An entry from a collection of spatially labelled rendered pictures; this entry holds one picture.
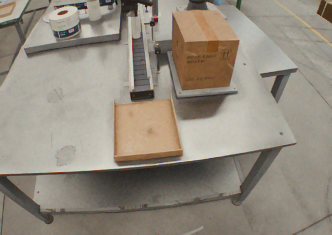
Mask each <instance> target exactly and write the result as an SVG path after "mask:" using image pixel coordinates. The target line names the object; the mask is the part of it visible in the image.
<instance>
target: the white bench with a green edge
mask: <svg viewBox="0 0 332 235"><path fill-rule="evenodd" d="M15 1H16V5H15V8H14V10H13V12H12V14H11V15H9V16H6V17H3V18H0V30H1V29H4V28H7V27H10V26H14V25H15V27H16V30H17V32H18V35H19V37H20V42H19V44H18V47H17V49H16V52H15V55H14V57H13V60H12V62H11V65H10V67H9V69H8V70H4V71H0V75H4V74H8V73H9V71H10V69H11V67H12V65H13V63H14V61H15V59H16V57H17V56H18V54H19V51H20V49H21V46H22V45H24V43H25V41H26V37H25V36H26V34H27V31H28V29H29V27H30V24H31V22H32V20H33V17H34V15H35V13H36V11H39V10H43V9H46V8H47V6H45V7H41V8H36V9H32V10H28V11H26V9H27V7H28V6H29V4H30V2H31V0H9V1H8V2H7V3H6V4H8V3H11V2H15ZM51 1H52V0H49V3H50V2H51ZM31 12H33V13H32V15H31V17H30V19H29V22H28V24H27V26H26V28H25V30H24V31H23V29H22V26H21V24H23V19H22V17H23V15H24V14H27V13H31ZM20 22H21V23H20Z"/></svg>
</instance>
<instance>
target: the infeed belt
mask: <svg viewBox="0 0 332 235"><path fill-rule="evenodd" d="M140 19H141V13H140ZM132 54H133V77H134V89H132V92H141V91H151V89H150V81H149V79H148V77H147V68H146V59H145V50H144V41H143V32H142V23H141V37H140V38H139V39H133V38H132Z"/></svg>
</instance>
